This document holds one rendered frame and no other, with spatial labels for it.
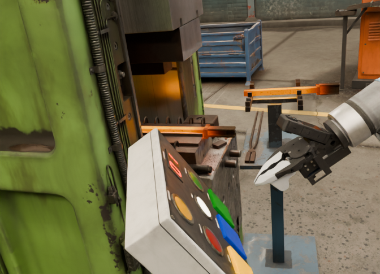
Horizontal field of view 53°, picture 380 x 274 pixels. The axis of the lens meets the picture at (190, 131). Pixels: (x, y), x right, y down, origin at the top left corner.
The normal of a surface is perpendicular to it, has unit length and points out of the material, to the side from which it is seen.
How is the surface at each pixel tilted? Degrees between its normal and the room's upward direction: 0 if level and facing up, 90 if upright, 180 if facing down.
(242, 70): 90
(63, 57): 89
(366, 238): 0
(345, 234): 0
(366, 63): 90
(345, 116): 41
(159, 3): 90
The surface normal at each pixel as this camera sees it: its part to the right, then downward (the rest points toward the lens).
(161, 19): -0.30, 0.41
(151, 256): 0.14, 0.38
